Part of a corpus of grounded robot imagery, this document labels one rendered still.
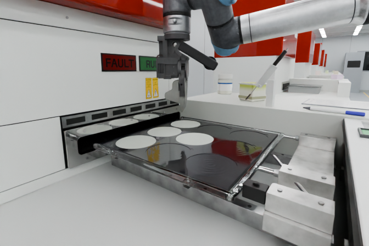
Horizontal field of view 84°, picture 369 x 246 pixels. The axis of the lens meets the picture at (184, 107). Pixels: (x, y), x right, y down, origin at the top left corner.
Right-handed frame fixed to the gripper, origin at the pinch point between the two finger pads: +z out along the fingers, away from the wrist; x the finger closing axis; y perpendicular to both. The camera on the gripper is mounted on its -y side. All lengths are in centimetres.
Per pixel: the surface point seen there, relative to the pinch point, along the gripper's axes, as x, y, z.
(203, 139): 6.2, -5.9, 7.3
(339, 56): -1123, -669, -78
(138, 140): 8.7, 11.1, 7.3
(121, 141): 10.4, 14.9, 7.3
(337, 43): -1130, -657, -147
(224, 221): 25.7, -10.2, 15.2
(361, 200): 38.9, -21.3, 1.2
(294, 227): 32.8, -18.5, 9.5
